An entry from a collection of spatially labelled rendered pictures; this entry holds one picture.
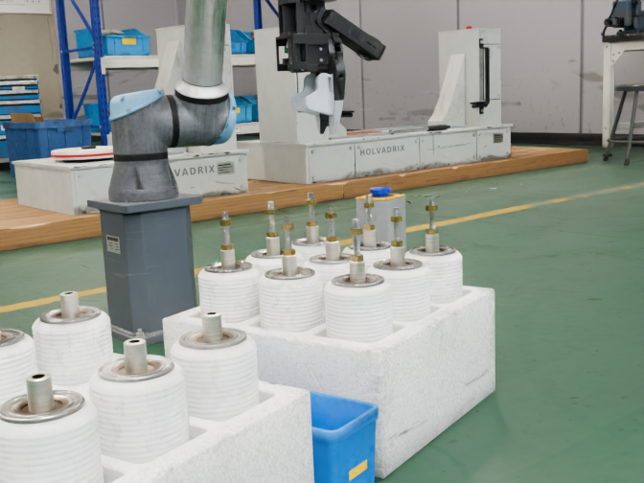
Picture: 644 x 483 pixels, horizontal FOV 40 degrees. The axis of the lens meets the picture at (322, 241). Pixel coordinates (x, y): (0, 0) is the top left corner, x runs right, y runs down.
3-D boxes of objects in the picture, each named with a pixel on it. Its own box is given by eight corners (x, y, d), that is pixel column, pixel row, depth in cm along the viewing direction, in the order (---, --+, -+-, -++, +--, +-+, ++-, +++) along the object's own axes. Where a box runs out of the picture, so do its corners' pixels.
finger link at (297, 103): (287, 132, 138) (287, 73, 136) (321, 129, 141) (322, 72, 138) (294, 135, 136) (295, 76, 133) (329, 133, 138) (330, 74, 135)
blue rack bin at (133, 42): (74, 59, 650) (72, 30, 646) (120, 58, 675) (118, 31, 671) (106, 56, 613) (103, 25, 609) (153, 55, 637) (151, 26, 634)
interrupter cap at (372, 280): (392, 279, 125) (392, 274, 125) (372, 291, 119) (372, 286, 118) (344, 276, 129) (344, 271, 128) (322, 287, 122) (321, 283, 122)
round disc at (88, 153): (38, 161, 360) (37, 148, 359) (106, 155, 379) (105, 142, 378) (70, 164, 337) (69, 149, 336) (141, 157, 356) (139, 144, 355)
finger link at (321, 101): (303, 136, 133) (297, 76, 132) (338, 134, 135) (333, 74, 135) (311, 134, 130) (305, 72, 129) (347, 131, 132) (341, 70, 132)
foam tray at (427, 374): (169, 427, 139) (161, 318, 136) (308, 359, 171) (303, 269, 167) (383, 480, 117) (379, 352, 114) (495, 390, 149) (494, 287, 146)
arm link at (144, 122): (107, 152, 192) (102, 90, 190) (167, 149, 198) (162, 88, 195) (118, 155, 181) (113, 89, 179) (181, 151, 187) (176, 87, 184)
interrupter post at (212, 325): (197, 343, 98) (195, 314, 97) (212, 337, 99) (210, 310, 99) (214, 346, 96) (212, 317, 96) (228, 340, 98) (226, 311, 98)
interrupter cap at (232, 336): (165, 346, 97) (164, 340, 97) (209, 329, 103) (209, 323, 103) (217, 356, 93) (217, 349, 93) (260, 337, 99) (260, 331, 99)
